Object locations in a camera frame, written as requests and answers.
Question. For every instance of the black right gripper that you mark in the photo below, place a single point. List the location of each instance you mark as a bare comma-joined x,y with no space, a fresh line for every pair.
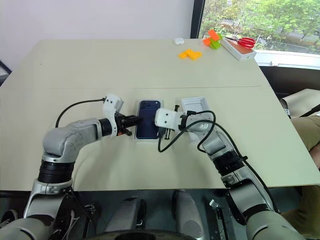
165,133

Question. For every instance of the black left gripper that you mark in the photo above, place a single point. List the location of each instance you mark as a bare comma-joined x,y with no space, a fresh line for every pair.
122,123

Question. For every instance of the dark blue smartphone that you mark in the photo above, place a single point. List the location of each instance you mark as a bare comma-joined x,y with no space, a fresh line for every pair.
146,117

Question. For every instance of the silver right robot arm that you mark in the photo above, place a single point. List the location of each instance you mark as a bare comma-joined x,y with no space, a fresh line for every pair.
217,145

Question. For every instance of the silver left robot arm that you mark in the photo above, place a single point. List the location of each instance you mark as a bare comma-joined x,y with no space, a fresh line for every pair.
65,140

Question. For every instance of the white phone box lid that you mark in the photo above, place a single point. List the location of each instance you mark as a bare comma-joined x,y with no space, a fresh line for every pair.
193,103

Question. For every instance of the white box with orange face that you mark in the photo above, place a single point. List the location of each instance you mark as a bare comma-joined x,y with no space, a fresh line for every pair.
237,52

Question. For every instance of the grey rounded shape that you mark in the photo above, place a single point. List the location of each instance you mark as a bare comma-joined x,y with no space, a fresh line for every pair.
187,212
130,215

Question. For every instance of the yellow toy brick cluster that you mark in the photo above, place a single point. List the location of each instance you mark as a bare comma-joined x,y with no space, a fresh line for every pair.
190,55

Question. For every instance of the white earbuds case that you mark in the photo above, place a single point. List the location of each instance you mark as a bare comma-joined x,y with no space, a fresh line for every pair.
178,41

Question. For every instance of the green toy brick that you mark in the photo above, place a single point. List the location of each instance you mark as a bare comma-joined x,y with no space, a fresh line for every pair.
216,45

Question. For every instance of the orange toy brick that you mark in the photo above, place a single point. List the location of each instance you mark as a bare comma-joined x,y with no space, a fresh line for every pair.
213,35

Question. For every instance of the person in khaki trousers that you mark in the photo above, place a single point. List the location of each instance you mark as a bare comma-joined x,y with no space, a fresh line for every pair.
306,132

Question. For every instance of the white window sill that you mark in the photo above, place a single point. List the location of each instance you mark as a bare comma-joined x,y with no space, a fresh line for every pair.
287,58

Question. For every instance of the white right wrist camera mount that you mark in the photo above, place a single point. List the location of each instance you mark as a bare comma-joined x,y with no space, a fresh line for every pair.
166,118

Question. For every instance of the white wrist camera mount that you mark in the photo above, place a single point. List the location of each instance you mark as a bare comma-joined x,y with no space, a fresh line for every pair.
111,102
166,118

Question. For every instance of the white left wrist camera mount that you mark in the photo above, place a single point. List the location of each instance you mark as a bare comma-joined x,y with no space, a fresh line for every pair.
111,102

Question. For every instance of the black metal bracket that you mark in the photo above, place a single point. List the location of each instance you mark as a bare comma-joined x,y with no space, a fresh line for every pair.
223,220
89,211

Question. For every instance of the black window frame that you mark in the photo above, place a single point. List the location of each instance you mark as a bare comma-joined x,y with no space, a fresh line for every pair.
197,17

